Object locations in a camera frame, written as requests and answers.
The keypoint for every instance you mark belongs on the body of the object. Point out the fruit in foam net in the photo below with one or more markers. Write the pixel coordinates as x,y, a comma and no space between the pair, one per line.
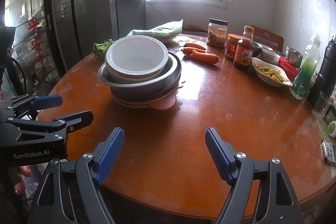
331,129

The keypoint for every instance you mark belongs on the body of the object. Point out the white ceramic bowl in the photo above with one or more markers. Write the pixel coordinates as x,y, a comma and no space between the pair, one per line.
269,56

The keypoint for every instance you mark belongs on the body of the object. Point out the clear plastic cup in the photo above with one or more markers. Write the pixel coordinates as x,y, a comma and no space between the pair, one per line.
322,103

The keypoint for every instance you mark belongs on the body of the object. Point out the carrot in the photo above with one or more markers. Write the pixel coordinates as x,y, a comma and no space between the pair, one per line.
208,58
190,50
194,45

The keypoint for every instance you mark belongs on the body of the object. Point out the grey refrigerator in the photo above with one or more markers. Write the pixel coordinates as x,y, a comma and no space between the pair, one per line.
78,3

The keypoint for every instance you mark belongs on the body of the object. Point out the dark steel bowl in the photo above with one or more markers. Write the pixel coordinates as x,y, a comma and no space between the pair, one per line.
256,49

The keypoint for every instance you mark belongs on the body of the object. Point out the silver phone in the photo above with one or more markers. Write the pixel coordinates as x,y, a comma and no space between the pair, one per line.
329,152

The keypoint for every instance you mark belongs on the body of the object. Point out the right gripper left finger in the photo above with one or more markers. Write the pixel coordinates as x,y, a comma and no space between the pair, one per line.
69,192

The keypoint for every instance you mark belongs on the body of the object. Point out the carrot middle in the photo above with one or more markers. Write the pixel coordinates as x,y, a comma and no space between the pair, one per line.
190,50

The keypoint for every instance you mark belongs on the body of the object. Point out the red instant noodle bowl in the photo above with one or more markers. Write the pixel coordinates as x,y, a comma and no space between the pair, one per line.
136,56

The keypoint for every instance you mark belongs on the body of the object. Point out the brown sauce bottle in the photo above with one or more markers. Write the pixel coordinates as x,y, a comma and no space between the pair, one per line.
244,49

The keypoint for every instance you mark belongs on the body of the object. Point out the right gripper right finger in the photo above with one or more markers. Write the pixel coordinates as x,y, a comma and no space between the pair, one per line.
276,200

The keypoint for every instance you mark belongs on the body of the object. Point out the large steel bowl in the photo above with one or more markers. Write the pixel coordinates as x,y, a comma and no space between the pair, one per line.
163,82

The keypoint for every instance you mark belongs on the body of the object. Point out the black thermos flask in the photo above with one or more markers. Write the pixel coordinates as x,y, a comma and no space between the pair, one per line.
325,80

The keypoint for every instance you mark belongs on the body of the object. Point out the pink bear plastic plate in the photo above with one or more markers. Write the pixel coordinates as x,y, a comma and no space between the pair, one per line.
161,101

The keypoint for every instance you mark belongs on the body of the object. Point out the green drink plastic bottle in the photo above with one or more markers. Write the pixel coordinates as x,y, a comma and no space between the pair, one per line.
310,60

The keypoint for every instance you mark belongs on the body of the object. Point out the clear pickle jar black lid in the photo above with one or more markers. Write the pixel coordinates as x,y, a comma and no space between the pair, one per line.
217,33

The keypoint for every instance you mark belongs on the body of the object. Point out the bagged celery bunch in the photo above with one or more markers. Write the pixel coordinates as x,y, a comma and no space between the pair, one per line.
164,33

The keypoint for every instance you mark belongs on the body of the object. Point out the red chili sauce jar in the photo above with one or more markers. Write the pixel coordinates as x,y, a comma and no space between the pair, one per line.
231,45

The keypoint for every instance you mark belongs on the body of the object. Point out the white dish with noodles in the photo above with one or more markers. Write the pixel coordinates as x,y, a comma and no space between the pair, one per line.
271,74

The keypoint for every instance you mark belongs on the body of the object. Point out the wooden chair far side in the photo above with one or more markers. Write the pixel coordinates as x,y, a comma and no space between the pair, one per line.
194,30

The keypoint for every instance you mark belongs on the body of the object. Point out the red tissue box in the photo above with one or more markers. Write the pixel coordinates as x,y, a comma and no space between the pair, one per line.
290,70

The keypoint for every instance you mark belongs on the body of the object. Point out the carrot nearest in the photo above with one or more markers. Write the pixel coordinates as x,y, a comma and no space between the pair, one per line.
208,58

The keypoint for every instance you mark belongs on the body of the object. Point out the carrot farthest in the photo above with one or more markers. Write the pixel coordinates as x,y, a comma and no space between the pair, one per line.
194,45

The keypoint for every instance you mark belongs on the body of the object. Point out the steel pan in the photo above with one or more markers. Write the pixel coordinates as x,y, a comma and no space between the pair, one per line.
146,93

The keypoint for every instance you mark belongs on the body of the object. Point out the small steel bowl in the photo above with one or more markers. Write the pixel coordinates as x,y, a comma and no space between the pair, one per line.
293,57

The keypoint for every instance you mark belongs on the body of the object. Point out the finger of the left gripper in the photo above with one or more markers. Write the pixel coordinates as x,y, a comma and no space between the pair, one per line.
68,123
27,102

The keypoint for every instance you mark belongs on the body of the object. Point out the yellow enamel bowl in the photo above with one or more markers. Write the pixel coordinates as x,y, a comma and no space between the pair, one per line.
131,80

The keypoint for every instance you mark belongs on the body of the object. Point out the small steel cup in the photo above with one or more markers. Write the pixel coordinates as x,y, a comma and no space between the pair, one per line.
330,114

